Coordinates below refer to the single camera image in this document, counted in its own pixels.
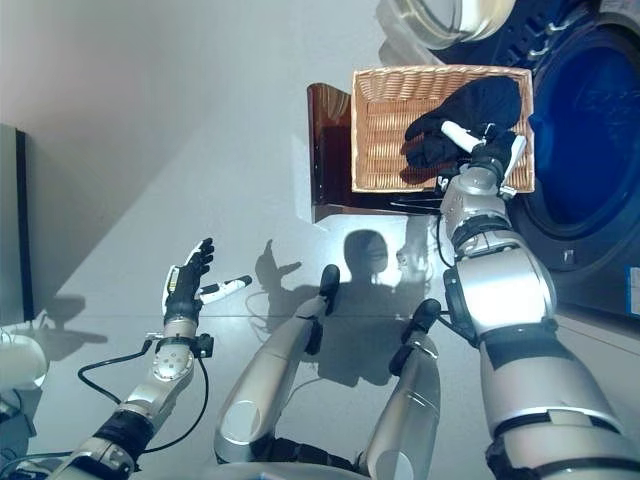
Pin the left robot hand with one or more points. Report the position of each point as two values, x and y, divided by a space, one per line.
185 292

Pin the white rounded device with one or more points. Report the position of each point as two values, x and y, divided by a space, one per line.
20 360

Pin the blue energy label sticker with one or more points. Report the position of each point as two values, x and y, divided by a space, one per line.
634 290

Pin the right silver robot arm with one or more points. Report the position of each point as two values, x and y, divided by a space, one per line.
505 290

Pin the left robot leg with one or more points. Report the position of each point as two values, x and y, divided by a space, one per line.
260 380

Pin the grey washing machine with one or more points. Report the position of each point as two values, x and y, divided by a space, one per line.
575 150

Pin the robot leg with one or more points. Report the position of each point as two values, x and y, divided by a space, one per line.
260 380
415 390

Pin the long black garment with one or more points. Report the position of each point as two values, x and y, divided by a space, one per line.
480 105

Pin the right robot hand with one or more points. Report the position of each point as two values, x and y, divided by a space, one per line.
495 147

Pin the silver robot torso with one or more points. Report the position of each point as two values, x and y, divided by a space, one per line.
290 472

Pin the wicker laundry basket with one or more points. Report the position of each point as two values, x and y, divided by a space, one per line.
380 140

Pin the right robot leg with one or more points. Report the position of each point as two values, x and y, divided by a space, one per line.
415 390

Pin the grey panel with black edge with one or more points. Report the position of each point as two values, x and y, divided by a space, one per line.
12 225

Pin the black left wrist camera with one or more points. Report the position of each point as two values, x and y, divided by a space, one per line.
205 345

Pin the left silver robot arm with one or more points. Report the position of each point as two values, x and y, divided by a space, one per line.
150 395

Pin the round glass washer door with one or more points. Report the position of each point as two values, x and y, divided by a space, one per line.
450 20

